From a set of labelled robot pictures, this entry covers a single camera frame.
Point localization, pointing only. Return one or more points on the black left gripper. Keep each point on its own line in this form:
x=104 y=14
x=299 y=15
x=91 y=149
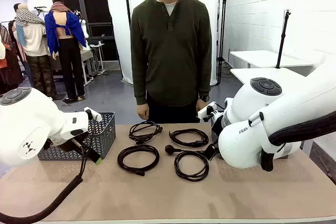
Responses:
x=72 y=142

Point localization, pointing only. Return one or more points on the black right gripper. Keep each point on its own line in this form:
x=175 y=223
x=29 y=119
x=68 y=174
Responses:
x=217 y=129

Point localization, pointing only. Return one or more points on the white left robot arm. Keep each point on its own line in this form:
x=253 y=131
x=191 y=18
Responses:
x=29 y=127

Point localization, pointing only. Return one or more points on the person's left forearm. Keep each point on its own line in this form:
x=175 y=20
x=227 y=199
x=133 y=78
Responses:
x=203 y=79

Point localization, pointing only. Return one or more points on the person's right forearm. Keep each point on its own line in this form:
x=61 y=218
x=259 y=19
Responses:
x=139 y=82

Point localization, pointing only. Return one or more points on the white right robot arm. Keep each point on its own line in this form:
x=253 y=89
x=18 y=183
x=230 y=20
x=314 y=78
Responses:
x=275 y=119

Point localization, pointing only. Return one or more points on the person's left hand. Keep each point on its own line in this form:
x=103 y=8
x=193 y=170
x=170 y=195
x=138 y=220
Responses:
x=200 y=105

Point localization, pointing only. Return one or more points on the person's right hand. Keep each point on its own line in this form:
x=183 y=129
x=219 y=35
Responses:
x=143 y=111

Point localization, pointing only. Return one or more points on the black wristwatch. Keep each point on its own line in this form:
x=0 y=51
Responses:
x=204 y=98

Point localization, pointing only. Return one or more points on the person in olive henley sweater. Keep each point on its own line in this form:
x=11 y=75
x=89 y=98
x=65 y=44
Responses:
x=170 y=58

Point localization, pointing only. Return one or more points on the small white table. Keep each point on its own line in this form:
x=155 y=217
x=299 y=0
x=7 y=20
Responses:
x=262 y=57

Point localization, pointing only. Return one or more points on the grey background desk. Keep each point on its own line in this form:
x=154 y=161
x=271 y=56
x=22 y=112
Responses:
x=97 y=47

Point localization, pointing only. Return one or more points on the background person white shirt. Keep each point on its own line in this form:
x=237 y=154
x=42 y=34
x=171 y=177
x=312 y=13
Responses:
x=84 y=32

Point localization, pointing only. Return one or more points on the hanging red patterned garments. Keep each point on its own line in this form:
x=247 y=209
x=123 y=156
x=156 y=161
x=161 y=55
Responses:
x=8 y=64

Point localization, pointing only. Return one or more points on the mannequin with blue cardigan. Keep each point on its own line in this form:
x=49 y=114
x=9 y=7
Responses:
x=65 y=30

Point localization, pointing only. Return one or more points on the mannequin with patterned scarf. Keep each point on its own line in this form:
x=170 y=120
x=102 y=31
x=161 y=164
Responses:
x=31 y=37

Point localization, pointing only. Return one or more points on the white photo backdrop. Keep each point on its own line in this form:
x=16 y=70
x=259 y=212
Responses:
x=118 y=24

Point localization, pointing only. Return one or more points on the black tripod pole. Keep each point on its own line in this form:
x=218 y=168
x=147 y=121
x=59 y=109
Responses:
x=283 y=37

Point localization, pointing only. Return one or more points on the black double door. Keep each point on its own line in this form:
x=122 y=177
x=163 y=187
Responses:
x=97 y=6

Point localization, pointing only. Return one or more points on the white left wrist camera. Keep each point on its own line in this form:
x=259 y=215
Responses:
x=93 y=115

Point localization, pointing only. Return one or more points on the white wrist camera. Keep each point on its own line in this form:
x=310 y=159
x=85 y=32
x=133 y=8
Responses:
x=206 y=111
x=93 y=115

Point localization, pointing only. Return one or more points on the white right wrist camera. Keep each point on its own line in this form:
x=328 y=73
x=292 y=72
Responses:
x=206 y=111

